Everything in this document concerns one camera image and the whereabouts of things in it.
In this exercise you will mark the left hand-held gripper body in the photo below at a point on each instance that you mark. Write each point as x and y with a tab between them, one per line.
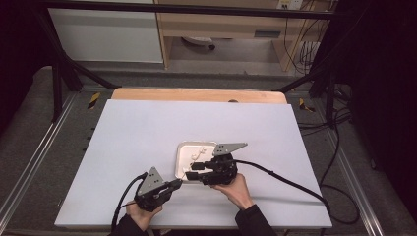
150	187

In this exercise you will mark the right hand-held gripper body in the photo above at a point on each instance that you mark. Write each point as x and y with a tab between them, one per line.
221	170

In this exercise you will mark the small white bead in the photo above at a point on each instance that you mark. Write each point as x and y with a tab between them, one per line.
203	150
193	157

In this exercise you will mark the white square tray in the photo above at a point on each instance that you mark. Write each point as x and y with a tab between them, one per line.
183	154

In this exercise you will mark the person's right hand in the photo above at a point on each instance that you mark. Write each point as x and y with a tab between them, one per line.
237	193

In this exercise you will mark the person's left hand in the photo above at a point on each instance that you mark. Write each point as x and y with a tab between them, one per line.
141	216

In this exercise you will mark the white board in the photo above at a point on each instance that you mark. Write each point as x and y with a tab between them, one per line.
147	131

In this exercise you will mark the wooden table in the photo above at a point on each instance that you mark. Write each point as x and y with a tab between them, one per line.
183	95

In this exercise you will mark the yellow black tape strip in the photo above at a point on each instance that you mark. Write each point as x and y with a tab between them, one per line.
305	105
94	100

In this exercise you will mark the office chair base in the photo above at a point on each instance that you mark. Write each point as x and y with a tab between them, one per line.
198	40

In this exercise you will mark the light wooden desk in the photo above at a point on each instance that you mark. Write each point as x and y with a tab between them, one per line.
213	24

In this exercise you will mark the white cabinet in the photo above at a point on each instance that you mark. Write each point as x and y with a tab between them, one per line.
105	36

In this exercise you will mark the black curtain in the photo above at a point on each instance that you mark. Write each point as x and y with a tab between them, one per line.
383	82
19	49

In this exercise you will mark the aluminium rail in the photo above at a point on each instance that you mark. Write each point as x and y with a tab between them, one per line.
357	187
36	154

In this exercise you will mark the black metal frame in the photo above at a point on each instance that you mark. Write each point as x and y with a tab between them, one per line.
196	10

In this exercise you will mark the white wall socket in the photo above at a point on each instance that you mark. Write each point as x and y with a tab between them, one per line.
290	4

